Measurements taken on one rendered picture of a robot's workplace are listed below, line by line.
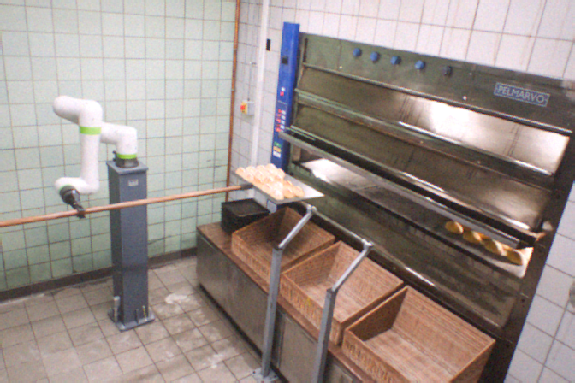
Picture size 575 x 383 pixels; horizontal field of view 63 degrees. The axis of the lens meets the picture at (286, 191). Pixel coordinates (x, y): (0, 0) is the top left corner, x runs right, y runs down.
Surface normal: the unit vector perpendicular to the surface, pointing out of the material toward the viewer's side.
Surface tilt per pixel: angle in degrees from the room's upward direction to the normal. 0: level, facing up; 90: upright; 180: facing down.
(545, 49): 90
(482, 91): 91
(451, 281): 70
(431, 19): 90
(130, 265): 90
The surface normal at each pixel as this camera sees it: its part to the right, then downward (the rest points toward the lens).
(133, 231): 0.64, 0.34
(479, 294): -0.73, -0.18
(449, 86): -0.81, 0.14
